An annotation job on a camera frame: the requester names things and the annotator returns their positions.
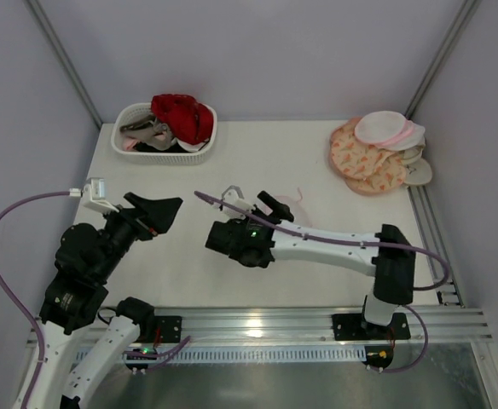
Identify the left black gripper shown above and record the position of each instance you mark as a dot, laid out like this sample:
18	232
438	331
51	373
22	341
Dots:
137	219

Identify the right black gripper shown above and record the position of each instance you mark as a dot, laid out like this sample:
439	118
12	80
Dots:
257	215

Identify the white pink mesh laundry bag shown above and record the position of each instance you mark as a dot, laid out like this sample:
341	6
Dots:
300	215

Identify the red bra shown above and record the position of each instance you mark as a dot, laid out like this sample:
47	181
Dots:
189	120

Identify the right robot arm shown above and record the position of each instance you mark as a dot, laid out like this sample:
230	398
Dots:
385	256

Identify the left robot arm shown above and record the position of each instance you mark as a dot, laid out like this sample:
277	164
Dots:
69	309

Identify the grey bra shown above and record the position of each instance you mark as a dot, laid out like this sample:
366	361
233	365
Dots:
149	131

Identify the white plastic basket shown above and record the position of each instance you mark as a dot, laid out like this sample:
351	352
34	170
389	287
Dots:
137	110

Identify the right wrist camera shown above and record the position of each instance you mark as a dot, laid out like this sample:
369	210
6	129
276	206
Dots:
233	195

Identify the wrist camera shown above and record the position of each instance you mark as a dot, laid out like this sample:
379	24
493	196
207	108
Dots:
233	195
92	196

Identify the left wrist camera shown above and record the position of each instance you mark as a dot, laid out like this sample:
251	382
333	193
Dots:
92	196

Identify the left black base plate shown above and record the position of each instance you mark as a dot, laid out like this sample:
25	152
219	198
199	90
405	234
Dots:
164	329

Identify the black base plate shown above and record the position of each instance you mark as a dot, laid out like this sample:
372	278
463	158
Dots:
164	329
352	327

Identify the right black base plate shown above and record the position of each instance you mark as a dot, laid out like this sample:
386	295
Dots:
352	327

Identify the white cable duct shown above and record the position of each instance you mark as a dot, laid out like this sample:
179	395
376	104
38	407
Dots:
192	355

